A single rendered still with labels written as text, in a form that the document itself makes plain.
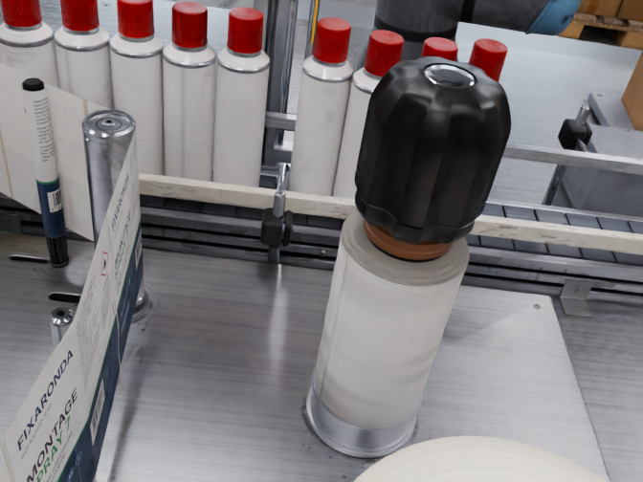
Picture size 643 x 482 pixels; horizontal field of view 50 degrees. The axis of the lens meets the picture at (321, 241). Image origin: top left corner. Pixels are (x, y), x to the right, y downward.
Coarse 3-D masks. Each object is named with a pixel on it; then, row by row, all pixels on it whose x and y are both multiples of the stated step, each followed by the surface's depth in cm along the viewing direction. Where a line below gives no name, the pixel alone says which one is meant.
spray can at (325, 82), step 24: (336, 24) 65; (336, 48) 65; (312, 72) 66; (336, 72) 66; (312, 96) 68; (336, 96) 68; (312, 120) 69; (336, 120) 70; (312, 144) 71; (336, 144) 72; (312, 168) 73; (336, 168) 75; (312, 192) 75
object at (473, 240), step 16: (272, 176) 81; (160, 208) 74; (176, 208) 74; (192, 208) 74; (208, 208) 74; (224, 208) 75; (240, 208) 75; (256, 208) 75; (496, 208) 81; (512, 208) 82; (528, 208) 82; (304, 224) 74; (320, 224) 75; (336, 224) 75; (560, 224) 80; (576, 224) 81; (592, 224) 81; (608, 224) 82; (624, 224) 82; (640, 224) 83; (480, 240) 76; (496, 240) 76; (512, 240) 77; (560, 256) 76; (576, 256) 76; (592, 256) 76; (608, 256) 77; (624, 256) 77; (640, 256) 78
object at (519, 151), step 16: (272, 112) 76; (288, 128) 76; (512, 144) 77; (528, 160) 77; (544, 160) 77; (560, 160) 77; (576, 160) 77; (592, 160) 77; (608, 160) 77; (624, 160) 77; (640, 160) 78
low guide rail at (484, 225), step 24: (144, 192) 72; (168, 192) 72; (192, 192) 72; (216, 192) 72; (240, 192) 72; (264, 192) 72; (288, 192) 72; (336, 216) 73; (480, 216) 74; (528, 240) 74; (552, 240) 74; (576, 240) 74; (600, 240) 74; (624, 240) 74
